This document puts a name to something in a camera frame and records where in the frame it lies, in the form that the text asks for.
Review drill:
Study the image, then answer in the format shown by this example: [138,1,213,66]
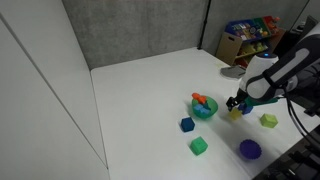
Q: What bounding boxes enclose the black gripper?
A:
[226,89,248,112]

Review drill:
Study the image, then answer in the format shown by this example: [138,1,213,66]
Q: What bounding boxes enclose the yellow spiky toy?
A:
[229,108,242,120]

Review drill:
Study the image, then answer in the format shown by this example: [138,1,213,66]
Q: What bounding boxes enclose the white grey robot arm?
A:
[226,24,320,111]

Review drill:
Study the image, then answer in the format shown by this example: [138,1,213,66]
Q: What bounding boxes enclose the green bowl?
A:
[192,96,218,119]

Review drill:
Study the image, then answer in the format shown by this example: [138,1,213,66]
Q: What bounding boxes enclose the light blue toy in bowl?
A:
[193,104,210,114]

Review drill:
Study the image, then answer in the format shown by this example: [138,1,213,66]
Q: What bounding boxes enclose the orange toy figure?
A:
[192,93,206,104]

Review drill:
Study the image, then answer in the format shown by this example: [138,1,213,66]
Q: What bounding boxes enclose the grey metal mounting plate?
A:
[220,65,246,79]

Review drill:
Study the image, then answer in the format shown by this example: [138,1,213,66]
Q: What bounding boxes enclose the lime green cube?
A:
[260,114,278,128]

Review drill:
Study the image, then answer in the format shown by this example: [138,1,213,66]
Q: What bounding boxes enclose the dark blue cube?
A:
[180,117,195,132]

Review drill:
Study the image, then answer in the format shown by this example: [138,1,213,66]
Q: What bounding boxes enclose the purple ball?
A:
[239,139,262,160]

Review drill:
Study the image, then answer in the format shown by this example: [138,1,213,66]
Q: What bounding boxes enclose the cardboard box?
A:
[215,32,243,66]

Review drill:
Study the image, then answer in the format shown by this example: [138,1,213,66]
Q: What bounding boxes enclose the toy storage shelf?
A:
[224,16,285,67]

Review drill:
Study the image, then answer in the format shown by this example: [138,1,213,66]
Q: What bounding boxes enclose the black camera stand pole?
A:
[197,0,212,50]

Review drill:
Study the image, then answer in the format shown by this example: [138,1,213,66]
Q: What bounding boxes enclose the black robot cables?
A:
[283,89,320,148]

